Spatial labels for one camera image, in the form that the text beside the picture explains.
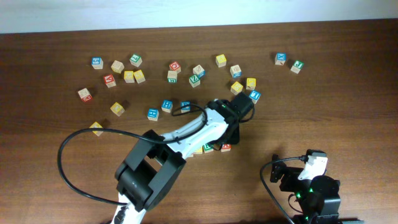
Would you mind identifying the wooden block blue front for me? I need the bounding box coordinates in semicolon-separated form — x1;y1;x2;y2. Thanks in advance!
230;65;242;78

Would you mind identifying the green letter R block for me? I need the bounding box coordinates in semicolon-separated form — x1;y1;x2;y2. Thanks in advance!
203;144;214;153

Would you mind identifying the wooden block green side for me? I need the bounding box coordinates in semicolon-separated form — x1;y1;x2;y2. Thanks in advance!
167;70;178;83

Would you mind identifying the yellow block upright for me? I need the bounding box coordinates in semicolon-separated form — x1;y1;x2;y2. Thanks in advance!
246;78;256;90

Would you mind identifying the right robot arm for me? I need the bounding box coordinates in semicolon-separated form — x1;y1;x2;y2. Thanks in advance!
270;149;364;224

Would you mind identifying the wooden block blue side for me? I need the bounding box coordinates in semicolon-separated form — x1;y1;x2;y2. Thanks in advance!
193;65;205;78

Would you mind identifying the yellow block top centre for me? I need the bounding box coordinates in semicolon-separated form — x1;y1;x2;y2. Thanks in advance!
216;54;227;68

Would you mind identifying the yellow block lower left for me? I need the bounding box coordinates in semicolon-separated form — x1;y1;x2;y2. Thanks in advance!
110;102;125;116

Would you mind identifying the green letter Z block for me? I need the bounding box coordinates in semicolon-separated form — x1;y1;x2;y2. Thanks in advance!
189;75;200;88

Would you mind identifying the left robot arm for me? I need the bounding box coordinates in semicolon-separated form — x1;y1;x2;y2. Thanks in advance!
112;93;254;223

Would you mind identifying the red picture block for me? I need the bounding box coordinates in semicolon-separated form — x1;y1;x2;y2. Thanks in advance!
103;74;116;88

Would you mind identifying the blue letter P block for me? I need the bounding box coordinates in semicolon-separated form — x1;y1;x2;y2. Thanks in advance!
180;101;190;113

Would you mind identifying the plain wooden block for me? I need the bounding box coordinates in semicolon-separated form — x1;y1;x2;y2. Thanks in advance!
111;60;124;74

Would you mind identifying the yellow block pair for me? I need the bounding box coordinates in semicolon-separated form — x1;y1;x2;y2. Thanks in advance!
133;70;146;83
124;70;135;83

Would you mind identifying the blue letter X block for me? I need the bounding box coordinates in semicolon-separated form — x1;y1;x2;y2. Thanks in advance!
274;52;287;65

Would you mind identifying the green letter J block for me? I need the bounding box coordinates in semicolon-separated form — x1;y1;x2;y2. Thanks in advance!
290;60;304;74

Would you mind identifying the blue letter I block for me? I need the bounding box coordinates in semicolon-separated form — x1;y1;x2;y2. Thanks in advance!
249;90;261;104

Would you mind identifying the yellow block left pair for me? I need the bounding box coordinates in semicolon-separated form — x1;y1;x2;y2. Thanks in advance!
124;70;135;83

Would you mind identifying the yellow block right pair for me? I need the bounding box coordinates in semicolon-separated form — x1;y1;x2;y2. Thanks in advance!
133;70;146;83

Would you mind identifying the red letter G block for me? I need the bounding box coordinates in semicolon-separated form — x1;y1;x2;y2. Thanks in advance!
169;61;181;73

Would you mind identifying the green letter L block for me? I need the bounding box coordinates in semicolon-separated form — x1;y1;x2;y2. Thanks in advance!
129;54;142;67

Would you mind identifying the wooden block red side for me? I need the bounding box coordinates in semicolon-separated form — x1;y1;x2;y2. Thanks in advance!
78;88;93;102

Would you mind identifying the blue block far left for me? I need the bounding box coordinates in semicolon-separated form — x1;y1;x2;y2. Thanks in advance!
91;57;104;70

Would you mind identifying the blue letter H block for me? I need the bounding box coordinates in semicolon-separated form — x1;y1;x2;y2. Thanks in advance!
161;100;173;113

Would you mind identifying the yellow block near arm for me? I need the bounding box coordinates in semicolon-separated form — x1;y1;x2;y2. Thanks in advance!
90;121;103;136

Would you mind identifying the red letter A block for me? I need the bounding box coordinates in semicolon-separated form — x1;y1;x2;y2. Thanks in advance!
221;144;232;152

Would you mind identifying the yellow letter C block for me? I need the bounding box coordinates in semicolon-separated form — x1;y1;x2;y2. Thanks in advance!
193;147;203;154

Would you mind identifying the yellow block tilted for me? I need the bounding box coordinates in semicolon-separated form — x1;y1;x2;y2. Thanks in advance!
230;82;243;95

